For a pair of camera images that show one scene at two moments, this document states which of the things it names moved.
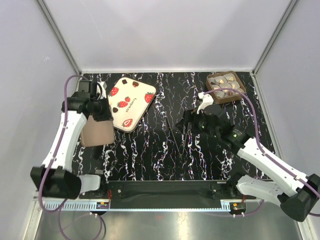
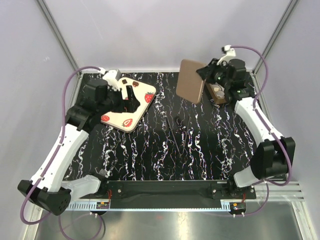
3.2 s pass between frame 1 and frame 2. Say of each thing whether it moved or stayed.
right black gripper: moved
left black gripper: moved
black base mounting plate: stayed
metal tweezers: stayed
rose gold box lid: moved
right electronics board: stayed
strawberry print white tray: stayed
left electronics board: stayed
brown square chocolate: stayed
